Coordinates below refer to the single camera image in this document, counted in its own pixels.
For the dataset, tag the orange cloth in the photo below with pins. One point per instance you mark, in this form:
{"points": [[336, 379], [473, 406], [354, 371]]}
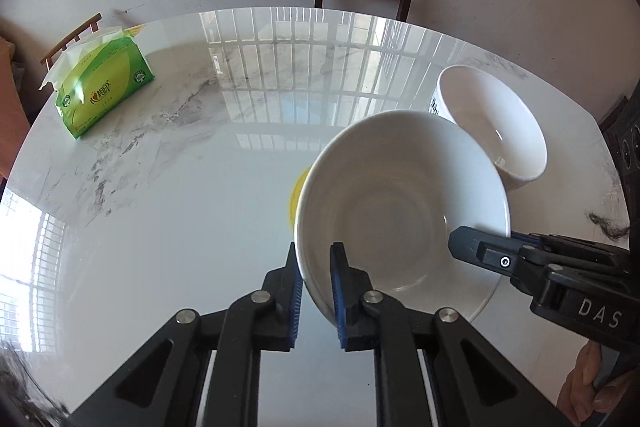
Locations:
{"points": [[7, 117]]}

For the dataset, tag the white ribbed cartoon bowl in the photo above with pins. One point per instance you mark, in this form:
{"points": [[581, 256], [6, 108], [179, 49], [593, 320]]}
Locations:
{"points": [[390, 187]]}

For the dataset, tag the yellow flat item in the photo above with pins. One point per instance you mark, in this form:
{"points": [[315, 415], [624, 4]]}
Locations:
{"points": [[297, 197]]}

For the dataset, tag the dark wooden cabinet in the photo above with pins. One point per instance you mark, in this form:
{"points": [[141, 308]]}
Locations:
{"points": [[625, 147]]}

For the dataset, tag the white bowl with orange print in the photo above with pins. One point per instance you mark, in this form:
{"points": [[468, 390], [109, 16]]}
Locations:
{"points": [[500, 122]]}

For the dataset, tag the light wooden chair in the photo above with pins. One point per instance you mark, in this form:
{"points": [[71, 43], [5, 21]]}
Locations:
{"points": [[70, 39]]}

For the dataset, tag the person's right hand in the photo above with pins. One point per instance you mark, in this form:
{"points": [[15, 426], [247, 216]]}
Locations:
{"points": [[575, 387]]}

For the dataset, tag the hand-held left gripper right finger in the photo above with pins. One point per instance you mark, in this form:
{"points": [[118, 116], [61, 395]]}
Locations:
{"points": [[337, 302]]}

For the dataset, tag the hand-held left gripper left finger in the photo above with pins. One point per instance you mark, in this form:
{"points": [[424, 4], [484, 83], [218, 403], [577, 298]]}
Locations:
{"points": [[296, 307]]}

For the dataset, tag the green tissue pack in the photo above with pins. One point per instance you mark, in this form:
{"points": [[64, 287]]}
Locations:
{"points": [[100, 92]]}

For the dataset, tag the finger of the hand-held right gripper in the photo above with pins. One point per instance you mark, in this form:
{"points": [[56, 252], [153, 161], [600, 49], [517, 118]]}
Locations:
{"points": [[535, 238], [480, 252]]}

